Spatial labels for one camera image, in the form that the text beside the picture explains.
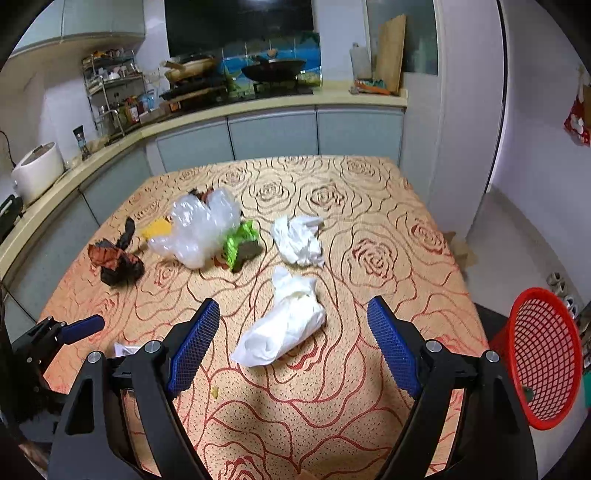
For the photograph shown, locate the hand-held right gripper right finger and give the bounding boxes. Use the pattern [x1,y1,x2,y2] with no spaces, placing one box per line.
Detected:
[367,295,539,480]

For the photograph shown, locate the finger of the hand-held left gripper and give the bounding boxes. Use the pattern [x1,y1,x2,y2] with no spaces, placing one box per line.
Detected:
[14,315,106,370]

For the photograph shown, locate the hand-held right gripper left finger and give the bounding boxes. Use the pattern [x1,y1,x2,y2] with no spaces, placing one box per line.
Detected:
[48,298,222,480]

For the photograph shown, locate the orange black wrapper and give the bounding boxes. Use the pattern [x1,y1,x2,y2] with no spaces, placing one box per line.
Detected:
[88,239,145,286]

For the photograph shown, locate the white tissue bundle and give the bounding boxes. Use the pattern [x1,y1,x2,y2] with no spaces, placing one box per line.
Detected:
[230,265,328,368]

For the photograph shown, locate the clear plastic bag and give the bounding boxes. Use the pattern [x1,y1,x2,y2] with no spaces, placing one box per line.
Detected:
[147,187,243,271]

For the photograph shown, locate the green wrapper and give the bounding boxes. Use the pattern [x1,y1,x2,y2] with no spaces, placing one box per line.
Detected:
[223,219,263,272]

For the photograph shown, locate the yellow scrap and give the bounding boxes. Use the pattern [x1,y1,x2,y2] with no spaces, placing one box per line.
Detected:
[140,218,174,241]

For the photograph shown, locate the red plastic mesh basket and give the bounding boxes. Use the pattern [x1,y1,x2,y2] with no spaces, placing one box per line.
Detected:
[489,287,584,431]

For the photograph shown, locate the black kitchen appliance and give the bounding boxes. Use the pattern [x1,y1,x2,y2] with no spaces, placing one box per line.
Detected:
[0,196,23,241]

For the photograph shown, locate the rose patterned tablecloth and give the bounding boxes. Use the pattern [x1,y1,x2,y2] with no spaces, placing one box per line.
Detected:
[39,156,490,480]

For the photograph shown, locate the white rice cooker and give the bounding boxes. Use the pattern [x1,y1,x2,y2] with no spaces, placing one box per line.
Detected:
[11,141,65,206]

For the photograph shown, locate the black standing pouch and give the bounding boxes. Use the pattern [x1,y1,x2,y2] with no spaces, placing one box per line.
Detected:
[73,126,92,161]

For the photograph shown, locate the grey kitchen base cabinets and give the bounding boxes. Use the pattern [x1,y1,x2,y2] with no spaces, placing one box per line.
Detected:
[0,88,409,333]

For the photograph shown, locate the metal spice rack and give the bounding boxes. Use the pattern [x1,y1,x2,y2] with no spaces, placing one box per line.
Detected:
[82,46,153,137]

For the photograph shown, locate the black gas stove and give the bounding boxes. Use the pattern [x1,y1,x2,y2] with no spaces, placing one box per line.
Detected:
[159,76,315,100]

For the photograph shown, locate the orange packet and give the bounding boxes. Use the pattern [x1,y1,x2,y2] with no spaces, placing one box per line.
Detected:
[353,78,398,95]

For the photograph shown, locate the beige frying pan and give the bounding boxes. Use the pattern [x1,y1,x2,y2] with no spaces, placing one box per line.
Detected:
[161,54,220,84]

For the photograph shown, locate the black wok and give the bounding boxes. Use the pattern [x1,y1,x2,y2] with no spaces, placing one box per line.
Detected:
[241,58,308,86]

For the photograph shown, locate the wooden cutting board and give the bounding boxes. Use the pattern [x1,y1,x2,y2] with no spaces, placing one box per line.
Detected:
[375,14,407,93]

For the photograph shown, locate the blue scenic backsplash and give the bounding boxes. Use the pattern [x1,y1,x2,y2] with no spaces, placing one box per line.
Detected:
[222,31,322,88]

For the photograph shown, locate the black range hood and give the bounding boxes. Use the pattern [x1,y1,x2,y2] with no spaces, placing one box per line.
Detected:
[164,0,315,47]

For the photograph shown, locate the grey wall cabinet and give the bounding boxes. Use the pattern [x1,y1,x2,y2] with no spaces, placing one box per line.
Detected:
[9,0,146,58]

